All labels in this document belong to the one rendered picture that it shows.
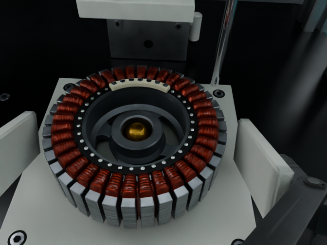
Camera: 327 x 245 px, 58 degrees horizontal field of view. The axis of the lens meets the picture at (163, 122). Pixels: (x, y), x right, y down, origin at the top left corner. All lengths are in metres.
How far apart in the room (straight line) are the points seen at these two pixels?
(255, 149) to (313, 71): 0.18
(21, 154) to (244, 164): 0.13
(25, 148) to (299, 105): 0.22
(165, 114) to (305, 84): 0.15
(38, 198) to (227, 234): 0.12
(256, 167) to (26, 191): 0.14
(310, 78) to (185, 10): 0.19
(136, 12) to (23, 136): 0.09
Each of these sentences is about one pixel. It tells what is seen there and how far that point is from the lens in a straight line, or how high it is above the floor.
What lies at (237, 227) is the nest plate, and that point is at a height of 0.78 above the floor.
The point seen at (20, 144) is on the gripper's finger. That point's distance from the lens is 0.19.
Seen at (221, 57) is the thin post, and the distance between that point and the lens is 0.24.
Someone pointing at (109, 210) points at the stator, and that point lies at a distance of 0.16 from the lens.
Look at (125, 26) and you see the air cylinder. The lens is 0.28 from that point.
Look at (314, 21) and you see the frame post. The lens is 0.39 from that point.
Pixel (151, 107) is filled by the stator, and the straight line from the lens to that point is 0.21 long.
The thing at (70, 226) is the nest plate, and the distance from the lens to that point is 0.19.
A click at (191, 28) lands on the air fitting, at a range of 0.29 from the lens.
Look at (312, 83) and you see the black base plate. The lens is 0.32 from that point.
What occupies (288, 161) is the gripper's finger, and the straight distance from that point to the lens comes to 0.16.
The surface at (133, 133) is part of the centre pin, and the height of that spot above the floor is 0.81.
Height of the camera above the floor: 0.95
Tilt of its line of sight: 49 degrees down
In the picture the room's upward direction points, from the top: 3 degrees clockwise
